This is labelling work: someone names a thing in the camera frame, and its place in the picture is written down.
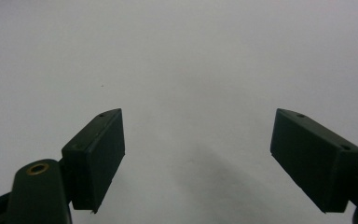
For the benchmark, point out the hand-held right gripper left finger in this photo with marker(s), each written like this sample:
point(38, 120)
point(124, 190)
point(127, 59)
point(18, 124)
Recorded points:
point(96, 161)

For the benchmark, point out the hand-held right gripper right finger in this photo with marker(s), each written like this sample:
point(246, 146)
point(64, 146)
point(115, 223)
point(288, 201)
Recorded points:
point(317, 161)

